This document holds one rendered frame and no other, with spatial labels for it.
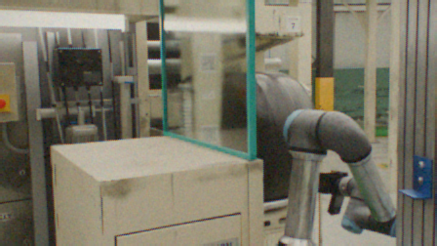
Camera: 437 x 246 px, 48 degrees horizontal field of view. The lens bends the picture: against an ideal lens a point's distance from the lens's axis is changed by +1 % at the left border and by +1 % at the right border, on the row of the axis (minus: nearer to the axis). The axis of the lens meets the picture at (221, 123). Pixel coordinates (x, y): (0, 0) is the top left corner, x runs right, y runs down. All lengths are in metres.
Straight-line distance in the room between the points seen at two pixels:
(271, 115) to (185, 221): 0.92
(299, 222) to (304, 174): 0.14
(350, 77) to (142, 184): 11.26
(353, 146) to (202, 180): 0.50
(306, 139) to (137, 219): 0.62
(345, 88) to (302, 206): 10.71
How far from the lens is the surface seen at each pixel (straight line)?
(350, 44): 12.28
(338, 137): 1.43
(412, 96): 1.26
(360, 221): 1.73
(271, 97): 1.99
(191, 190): 1.11
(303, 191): 1.51
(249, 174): 1.18
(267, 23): 2.46
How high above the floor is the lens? 1.49
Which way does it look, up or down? 7 degrees down
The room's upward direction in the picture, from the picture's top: 1 degrees counter-clockwise
